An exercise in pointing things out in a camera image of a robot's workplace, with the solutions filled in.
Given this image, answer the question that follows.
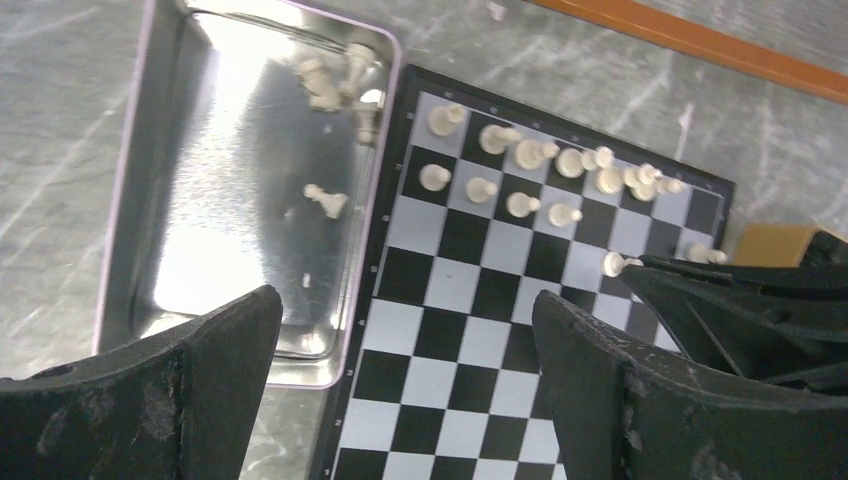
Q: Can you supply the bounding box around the white piece lying in tray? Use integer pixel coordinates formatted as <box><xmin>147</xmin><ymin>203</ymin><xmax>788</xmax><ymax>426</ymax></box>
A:
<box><xmin>303</xmin><ymin>183</ymin><xmax>348</xmax><ymax>219</ymax></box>

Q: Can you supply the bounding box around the gold metal tin tray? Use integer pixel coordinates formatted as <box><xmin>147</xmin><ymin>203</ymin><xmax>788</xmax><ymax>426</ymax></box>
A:
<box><xmin>730</xmin><ymin>223</ymin><xmax>847</xmax><ymax>267</ymax></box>

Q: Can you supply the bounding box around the pink metal tin tray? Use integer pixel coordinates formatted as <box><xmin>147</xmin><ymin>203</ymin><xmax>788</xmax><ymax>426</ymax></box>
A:
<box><xmin>93</xmin><ymin>1</ymin><xmax>404</xmax><ymax>389</ymax></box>

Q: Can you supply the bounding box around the white pawn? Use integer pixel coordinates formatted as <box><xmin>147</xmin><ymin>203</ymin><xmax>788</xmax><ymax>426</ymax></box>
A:
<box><xmin>686</xmin><ymin>243</ymin><xmax>728</xmax><ymax>264</ymax></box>

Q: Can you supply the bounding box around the white queen on board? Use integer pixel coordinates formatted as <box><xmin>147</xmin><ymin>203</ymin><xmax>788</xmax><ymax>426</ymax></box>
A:
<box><xmin>554</xmin><ymin>146</ymin><xmax>614</xmax><ymax>178</ymax></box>

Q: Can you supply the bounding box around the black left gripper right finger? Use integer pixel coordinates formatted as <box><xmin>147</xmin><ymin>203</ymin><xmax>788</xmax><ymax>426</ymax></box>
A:
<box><xmin>532</xmin><ymin>290</ymin><xmax>847</xmax><ymax>479</ymax></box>

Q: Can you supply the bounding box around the wooden two-tier shelf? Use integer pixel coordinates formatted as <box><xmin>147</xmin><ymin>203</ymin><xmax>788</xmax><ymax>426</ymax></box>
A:
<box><xmin>536</xmin><ymin>0</ymin><xmax>847</xmax><ymax>105</ymax></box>

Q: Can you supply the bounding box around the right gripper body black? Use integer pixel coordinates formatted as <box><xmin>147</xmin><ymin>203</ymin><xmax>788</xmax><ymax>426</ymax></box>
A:
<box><xmin>619</xmin><ymin>249</ymin><xmax>847</xmax><ymax>396</ymax></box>

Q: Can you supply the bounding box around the white pieces tray corner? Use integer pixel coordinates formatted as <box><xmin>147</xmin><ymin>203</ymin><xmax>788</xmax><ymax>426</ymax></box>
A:
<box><xmin>295</xmin><ymin>43</ymin><xmax>385</xmax><ymax>145</ymax></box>

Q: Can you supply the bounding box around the white pawn file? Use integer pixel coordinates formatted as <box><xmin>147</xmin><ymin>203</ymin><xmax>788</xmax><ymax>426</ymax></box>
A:
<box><xmin>505</xmin><ymin>192</ymin><xmax>541</xmax><ymax>218</ymax></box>
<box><xmin>465</xmin><ymin>177</ymin><xmax>498</xmax><ymax>204</ymax></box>
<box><xmin>547</xmin><ymin>203</ymin><xmax>583</xmax><ymax>227</ymax></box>
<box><xmin>601</xmin><ymin>251</ymin><xmax>643</xmax><ymax>278</ymax></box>

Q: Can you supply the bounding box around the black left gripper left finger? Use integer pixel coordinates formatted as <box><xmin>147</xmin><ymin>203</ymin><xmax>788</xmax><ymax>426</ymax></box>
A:
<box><xmin>1</xmin><ymin>285</ymin><xmax>283</xmax><ymax>479</ymax></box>

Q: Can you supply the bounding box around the white king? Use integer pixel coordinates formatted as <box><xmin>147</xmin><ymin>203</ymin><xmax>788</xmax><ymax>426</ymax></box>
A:
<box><xmin>630</xmin><ymin>176</ymin><xmax>684</xmax><ymax>202</ymax></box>

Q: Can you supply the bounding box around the black white chess board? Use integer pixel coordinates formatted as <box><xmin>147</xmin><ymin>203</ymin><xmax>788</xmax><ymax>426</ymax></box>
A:
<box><xmin>310</xmin><ymin>65</ymin><xmax>735</xmax><ymax>479</ymax></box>

